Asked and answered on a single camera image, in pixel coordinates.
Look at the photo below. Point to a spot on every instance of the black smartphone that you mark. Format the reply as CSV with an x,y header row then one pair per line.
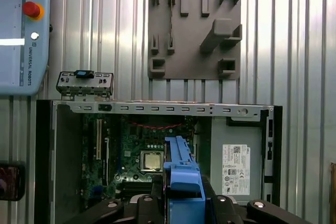
x,y
11,182

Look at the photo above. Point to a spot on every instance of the black open PC case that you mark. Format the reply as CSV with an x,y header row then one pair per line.
x,y
43,155

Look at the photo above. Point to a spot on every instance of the grey parts rack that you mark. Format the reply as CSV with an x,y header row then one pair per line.
x,y
183,58

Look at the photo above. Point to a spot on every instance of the hard disk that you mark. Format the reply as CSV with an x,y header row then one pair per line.
x,y
183,176

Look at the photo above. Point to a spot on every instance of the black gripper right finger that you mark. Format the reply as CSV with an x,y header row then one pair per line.
x,y
225,211

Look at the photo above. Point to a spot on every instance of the silver CPU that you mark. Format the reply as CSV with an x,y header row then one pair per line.
x,y
152,161

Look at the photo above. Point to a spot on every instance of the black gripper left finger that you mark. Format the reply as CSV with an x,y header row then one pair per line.
x,y
145,208

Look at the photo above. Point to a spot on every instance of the grey power supply unit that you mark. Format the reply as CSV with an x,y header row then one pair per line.
x,y
215,155

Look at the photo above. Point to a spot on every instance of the pale blue teach pendant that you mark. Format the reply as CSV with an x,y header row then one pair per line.
x,y
34,58

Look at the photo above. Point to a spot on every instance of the CPU socket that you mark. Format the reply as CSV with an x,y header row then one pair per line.
x,y
141,171

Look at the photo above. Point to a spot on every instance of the grey metal slot bracket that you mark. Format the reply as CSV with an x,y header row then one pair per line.
x,y
84,83

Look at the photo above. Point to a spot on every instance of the green motherboard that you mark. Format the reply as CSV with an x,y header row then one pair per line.
x,y
131,142

